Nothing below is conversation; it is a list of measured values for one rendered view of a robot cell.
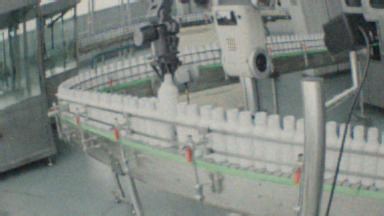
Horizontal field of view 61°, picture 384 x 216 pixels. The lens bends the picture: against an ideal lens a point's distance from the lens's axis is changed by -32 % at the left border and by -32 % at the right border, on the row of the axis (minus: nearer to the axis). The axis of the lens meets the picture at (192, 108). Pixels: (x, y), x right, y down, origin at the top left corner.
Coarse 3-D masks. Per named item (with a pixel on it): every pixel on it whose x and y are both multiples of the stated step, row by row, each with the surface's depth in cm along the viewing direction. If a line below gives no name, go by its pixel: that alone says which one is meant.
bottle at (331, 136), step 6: (330, 126) 104; (336, 126) 106; (330, 132) 105; (330, 138) 105; (336, 138) 105; (330, 144) 104; (336, 144) 104; (330, 156) 105; (330, 162) 105; (330, 174) 106
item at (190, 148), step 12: (84, 108) 210; (60, 132) 246; (120, 132) 175; (132, 132) 178; (204, 132) 141; (84, 144) 211; (120, 144) 175; (192, 144) 138; (204, 144) 142; (192, 156) 140; (300, 156) 104; (132, 168) 178; (192, 168) 141; (300, 168) 104; (300, 180) 106; (300, 192) 107
